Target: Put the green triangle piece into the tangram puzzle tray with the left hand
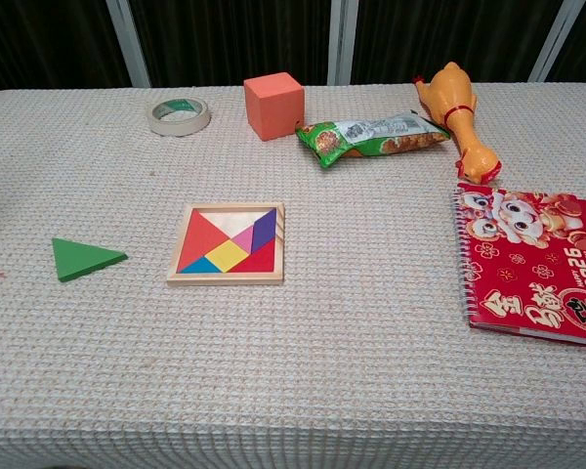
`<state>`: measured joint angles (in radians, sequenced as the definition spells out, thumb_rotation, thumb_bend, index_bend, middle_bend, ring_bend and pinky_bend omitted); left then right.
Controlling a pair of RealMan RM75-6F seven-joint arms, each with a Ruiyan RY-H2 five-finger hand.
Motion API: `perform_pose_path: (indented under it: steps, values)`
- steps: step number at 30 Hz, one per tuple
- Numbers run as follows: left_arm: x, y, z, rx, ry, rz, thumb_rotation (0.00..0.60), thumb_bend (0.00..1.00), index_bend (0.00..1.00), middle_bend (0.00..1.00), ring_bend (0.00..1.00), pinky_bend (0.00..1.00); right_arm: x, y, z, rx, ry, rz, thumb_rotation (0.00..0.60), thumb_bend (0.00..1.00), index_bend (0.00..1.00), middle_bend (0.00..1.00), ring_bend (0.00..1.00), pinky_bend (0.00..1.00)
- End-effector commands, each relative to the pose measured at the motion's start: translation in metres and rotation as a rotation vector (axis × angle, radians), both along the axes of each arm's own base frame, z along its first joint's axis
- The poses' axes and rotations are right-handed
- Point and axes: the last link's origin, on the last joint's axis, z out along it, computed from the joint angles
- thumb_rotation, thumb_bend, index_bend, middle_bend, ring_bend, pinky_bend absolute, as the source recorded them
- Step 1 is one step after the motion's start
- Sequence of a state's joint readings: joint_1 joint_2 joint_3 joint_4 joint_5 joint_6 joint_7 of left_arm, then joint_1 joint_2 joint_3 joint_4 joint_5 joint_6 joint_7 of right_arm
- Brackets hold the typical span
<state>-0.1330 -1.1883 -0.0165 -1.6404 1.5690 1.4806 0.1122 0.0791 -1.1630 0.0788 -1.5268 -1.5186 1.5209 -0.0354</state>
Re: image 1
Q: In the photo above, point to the green wooden triangle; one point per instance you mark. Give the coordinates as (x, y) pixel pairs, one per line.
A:
(78, 259)

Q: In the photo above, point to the medium red tangram triangle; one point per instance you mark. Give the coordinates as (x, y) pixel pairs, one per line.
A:
(261, 261)

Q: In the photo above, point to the pink tangram triangle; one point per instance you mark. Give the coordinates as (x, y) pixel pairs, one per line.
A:
(244, 239)

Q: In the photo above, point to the yellow tangram square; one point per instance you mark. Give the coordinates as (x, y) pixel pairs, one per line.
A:
(227, 255)

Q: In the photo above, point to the large red tangram triangle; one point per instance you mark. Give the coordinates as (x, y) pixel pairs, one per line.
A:
(197, 242)

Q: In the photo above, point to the blue tangram triangle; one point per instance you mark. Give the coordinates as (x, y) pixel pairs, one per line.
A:
(202, 266)

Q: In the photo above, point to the purple tangram parallelogram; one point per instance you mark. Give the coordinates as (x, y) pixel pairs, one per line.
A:
(264, 229)

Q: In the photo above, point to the wooden tangram tray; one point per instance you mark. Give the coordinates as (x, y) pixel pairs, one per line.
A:
(227, 222)

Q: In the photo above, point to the beige woven tablecloth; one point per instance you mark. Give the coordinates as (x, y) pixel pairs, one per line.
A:
(322, 342)

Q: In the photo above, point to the green snack bag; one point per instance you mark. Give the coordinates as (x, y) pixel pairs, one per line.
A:
(371, 137)

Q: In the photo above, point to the orange foam cube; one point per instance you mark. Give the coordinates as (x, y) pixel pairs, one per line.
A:
(273, 107)

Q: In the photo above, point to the beige masking tape roll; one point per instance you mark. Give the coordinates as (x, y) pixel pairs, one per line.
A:
(176, 130)

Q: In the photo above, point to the orange rubber chicken toy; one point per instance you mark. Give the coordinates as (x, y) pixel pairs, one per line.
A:
(454, 98)

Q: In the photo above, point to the red spiral 2026 calendar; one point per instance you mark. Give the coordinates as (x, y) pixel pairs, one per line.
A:
(532, 273)

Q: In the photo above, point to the white aluminium frame post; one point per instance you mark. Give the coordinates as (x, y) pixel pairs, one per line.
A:
(556, 39)
(343, 44)
(128, 49)

